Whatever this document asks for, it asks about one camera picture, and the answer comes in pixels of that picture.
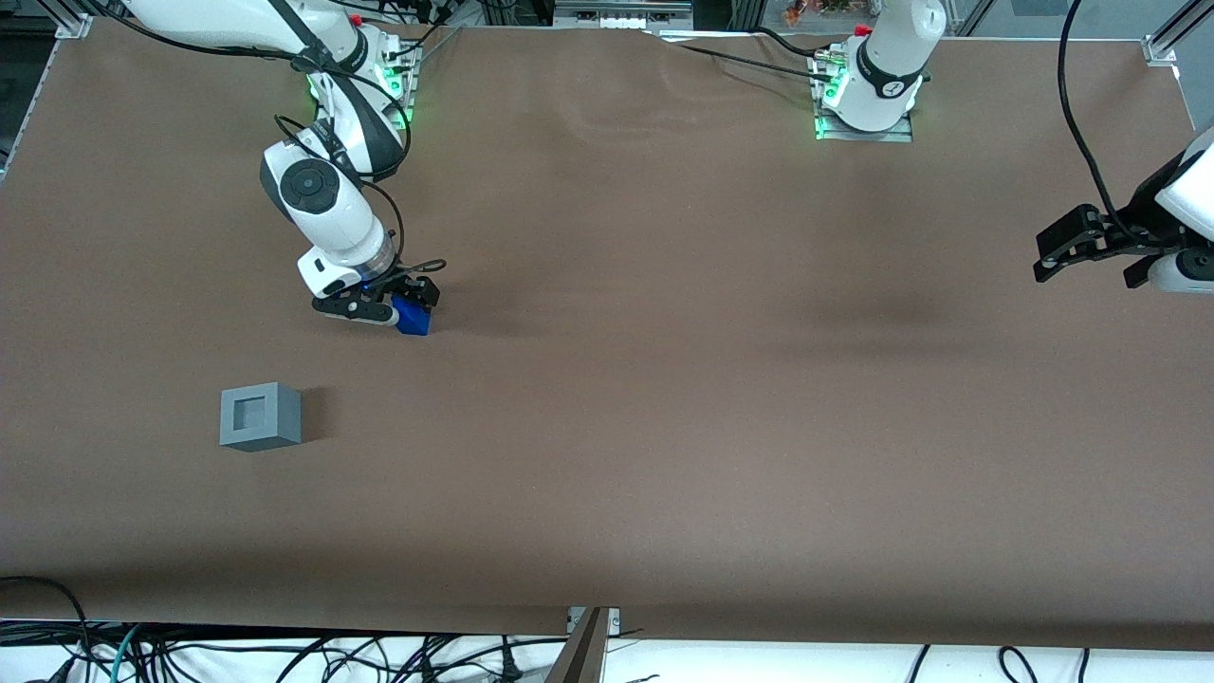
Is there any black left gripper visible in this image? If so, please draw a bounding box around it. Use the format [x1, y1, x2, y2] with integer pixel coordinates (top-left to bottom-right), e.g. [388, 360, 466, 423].
[1033, 157, 1188, 285]

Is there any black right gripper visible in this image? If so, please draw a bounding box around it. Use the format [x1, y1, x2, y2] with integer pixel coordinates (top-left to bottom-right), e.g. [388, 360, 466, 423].
[363, 268, 443, 310]

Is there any gray cube base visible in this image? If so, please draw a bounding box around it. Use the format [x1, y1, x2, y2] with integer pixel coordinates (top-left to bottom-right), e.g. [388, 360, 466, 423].
[219, 382, 304, 453]

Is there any brown table cover sheet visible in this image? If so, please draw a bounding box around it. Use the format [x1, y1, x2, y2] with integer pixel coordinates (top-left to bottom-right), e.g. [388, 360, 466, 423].
[0, 17, 1214, 652]

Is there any orange background clutter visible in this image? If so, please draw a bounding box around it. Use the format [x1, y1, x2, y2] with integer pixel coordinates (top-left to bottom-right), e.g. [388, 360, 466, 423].
[782, 0, 856, 27]

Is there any white power strip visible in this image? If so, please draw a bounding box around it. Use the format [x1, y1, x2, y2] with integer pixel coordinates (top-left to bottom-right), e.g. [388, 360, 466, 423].
[554, 0, 694, 30]

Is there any gray angled bar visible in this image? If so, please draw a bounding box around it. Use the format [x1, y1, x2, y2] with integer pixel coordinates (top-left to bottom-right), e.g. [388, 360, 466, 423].
[543, 607, 610, 683]

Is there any thick black hanging cable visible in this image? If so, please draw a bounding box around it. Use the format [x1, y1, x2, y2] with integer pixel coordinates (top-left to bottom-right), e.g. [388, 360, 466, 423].
[1058, 0, 1153, 249]

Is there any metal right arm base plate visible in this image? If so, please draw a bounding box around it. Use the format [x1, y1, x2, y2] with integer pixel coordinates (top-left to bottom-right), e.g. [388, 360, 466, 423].
[379, 43, 419, 132]

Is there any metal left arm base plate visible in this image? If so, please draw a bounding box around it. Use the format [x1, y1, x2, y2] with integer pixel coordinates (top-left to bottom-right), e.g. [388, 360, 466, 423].
[813, 55, 915, 144]

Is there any aluminium frame profile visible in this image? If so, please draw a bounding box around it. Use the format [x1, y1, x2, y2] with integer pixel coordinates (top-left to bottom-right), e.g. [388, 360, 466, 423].
[52, 0, 97, 40]
[1142, 0, 1214, 66]

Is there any thin black table cable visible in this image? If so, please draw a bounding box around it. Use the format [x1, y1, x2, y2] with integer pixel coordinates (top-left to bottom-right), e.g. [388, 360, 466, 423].
[675, 43, 837, 83]

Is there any black looping floor cable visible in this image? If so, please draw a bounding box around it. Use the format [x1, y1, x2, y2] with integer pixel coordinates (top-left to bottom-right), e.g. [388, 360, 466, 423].
[0, 575, 92, 683]

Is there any teal floor cable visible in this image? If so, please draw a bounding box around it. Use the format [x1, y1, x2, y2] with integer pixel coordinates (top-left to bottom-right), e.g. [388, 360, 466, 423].
[108, 622, 145, 683]

